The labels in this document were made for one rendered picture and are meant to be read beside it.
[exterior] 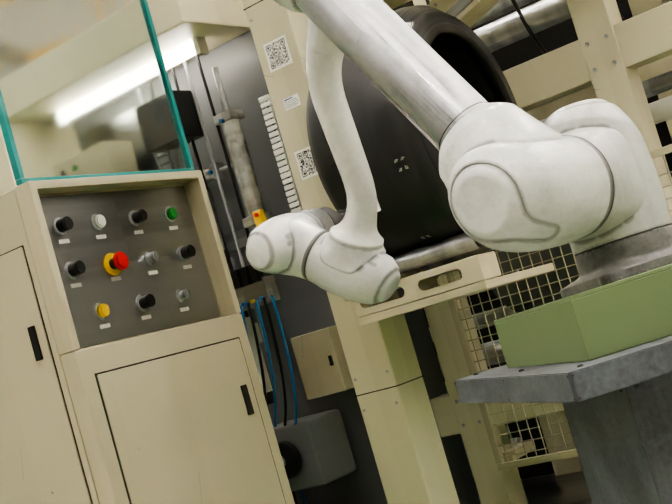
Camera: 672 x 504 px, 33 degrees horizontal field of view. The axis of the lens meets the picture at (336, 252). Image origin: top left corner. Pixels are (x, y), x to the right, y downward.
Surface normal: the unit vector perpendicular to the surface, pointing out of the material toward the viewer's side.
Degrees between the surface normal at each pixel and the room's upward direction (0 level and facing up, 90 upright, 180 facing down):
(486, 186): 98
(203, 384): 90
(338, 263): 91
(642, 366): 90
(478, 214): 95
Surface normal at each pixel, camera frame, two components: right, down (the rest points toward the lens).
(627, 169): 0.64, -0.26
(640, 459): -0.94, 0.25
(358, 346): -0.56, 0.10
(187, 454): 0.78, -0.27
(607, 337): 0.19, -0.13
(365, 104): -0.62, -0.11
